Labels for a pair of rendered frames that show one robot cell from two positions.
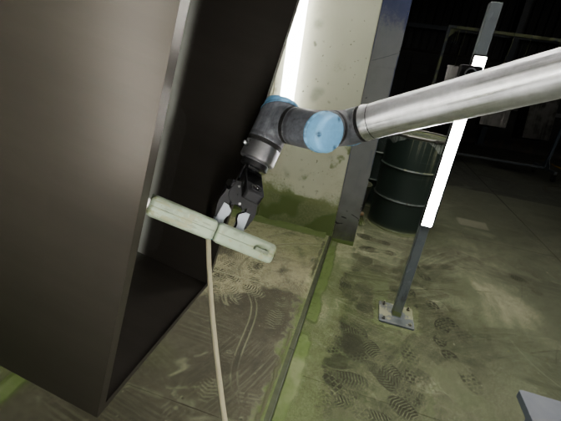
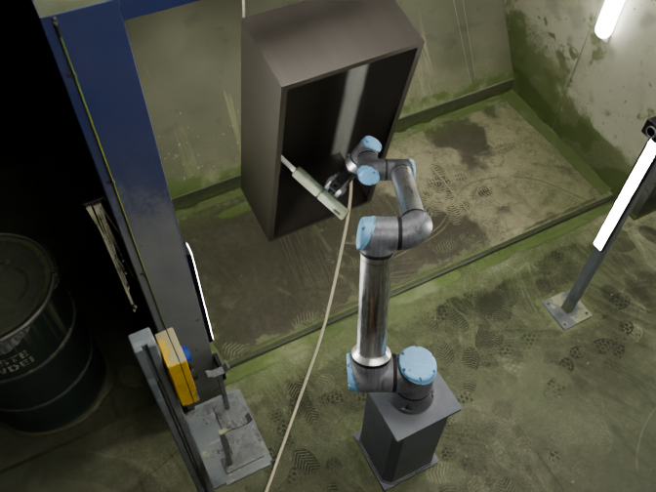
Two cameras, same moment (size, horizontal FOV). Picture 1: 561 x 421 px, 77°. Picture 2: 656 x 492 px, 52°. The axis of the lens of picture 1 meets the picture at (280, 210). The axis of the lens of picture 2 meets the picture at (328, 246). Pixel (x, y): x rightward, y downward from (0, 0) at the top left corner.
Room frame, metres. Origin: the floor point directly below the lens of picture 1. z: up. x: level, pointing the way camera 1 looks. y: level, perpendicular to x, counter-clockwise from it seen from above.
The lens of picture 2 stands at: (-0.54, -1.41, 3.17)
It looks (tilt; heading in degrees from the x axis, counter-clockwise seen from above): 53 degrees down; 50
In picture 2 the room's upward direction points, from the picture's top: 1 degrees clockwise
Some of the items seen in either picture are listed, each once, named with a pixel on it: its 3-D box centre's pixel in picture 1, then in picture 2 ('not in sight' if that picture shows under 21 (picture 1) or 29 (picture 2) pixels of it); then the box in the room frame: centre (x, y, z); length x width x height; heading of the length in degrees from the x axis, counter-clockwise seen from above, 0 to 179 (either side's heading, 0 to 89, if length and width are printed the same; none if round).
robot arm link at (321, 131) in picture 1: (313, 129); (370, 168); (0.84, -0.05, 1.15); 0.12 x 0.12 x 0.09; 51
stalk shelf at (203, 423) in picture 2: not in sight; (227, 436); (-0.22, -0.49, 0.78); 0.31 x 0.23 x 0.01; 78
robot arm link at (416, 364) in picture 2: not in sight; (413, 372); (0.48, -0.74, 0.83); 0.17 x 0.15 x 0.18; 141
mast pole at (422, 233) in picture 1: (437, 185); (620, 216); (1.77, -0.77, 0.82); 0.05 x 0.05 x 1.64; 78
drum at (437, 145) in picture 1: (408, 180); not in sight; (3.26, -1.15, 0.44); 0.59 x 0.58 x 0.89; 2
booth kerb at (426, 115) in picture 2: not in sight; (344, 144); (1.56, 0.92, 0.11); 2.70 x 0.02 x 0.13; 168
